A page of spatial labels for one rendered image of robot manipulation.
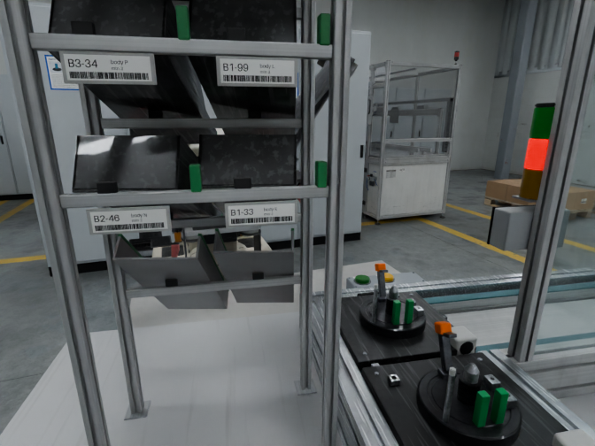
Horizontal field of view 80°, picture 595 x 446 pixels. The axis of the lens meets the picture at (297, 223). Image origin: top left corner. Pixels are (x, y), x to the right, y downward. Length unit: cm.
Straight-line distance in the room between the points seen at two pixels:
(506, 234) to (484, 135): 1097
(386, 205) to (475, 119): 673
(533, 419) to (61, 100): 356
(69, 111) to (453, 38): 915
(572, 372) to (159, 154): 84
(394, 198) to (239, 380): 443
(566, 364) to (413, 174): 443
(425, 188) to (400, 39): 528
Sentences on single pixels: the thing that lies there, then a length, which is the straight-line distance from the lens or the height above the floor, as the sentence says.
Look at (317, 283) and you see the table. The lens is 122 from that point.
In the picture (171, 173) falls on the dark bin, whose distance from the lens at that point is 48.
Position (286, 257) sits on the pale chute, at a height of 117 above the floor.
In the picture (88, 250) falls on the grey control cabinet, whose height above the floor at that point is 22.
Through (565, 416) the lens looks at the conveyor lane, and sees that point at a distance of 74.
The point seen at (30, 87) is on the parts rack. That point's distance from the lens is 46.
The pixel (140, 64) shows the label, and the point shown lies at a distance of 43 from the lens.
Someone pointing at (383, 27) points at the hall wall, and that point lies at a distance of 967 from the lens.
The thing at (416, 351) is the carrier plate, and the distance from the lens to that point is 75.
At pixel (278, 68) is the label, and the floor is 144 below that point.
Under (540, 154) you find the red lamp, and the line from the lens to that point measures 71.
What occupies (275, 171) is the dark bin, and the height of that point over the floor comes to 133.
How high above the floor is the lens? 139
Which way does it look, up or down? 16 degrees down
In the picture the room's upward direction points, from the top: straight up
